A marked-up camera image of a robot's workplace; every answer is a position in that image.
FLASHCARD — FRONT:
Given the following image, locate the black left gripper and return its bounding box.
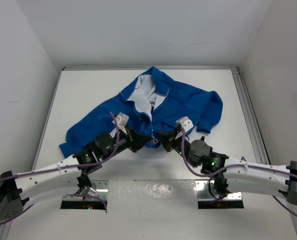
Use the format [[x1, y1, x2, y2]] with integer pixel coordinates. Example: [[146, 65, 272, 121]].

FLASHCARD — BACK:
[[101, 124, 151, 161]]

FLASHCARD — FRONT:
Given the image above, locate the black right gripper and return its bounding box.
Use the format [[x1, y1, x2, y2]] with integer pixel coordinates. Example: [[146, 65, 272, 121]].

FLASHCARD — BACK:
[[156, 127, 198, 168]]

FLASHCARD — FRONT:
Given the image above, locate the blue fleece zip jacket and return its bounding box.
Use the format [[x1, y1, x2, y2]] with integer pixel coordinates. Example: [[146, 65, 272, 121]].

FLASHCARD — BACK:
[[59, 66, 223, 158]]

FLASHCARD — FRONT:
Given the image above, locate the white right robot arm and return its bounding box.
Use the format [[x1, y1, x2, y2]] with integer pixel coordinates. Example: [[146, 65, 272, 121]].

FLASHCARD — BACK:
[[157, 128, 297, 206]]

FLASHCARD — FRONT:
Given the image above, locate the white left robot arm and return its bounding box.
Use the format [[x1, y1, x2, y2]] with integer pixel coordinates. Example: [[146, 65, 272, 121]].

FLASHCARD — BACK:
[[0, 127, 151, 222]]

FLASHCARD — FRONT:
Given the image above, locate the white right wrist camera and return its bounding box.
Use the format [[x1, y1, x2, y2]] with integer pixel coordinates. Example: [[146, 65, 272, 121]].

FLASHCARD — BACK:
[[176, 116, 194, 133]]

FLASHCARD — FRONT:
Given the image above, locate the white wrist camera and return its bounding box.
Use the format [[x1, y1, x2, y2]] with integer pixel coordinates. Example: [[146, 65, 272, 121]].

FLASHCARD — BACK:
[[176, 116, 194, 133], [112, 112, 129, 132]]

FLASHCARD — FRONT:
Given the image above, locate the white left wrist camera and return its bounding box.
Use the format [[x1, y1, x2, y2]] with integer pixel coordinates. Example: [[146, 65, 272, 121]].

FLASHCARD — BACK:
[[112, 112, 129, 132]]

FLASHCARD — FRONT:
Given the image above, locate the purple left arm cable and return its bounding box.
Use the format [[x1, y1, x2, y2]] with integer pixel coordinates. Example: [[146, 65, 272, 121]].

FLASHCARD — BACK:
[[0, 111, 122, 228]]

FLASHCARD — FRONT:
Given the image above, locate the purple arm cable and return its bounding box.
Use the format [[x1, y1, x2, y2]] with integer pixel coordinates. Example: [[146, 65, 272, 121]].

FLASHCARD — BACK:
[[0, 111, 122, 228], [180, 127, 297, 223]]

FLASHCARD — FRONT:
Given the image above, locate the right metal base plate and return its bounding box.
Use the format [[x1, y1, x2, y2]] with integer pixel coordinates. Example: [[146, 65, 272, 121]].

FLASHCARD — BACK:
[[195, 180, 243, 201]]

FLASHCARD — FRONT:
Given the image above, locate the metal base plate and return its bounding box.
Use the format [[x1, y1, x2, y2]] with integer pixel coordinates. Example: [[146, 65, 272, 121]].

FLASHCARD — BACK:
[[62, 180, 109, 202], [195, 180, 243, 201]]

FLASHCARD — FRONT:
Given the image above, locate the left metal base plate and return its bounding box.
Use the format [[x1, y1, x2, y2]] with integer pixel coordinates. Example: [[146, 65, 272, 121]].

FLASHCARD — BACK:
[[62, 180, 109, 202]]

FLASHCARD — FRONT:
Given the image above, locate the thin black wire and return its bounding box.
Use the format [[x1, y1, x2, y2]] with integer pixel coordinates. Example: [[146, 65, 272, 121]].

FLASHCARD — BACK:
[[207, 178, 224, 201]]

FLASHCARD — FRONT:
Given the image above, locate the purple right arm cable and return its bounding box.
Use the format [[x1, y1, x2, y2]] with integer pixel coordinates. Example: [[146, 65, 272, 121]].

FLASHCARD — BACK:
[[180, 127, 297, 223]]

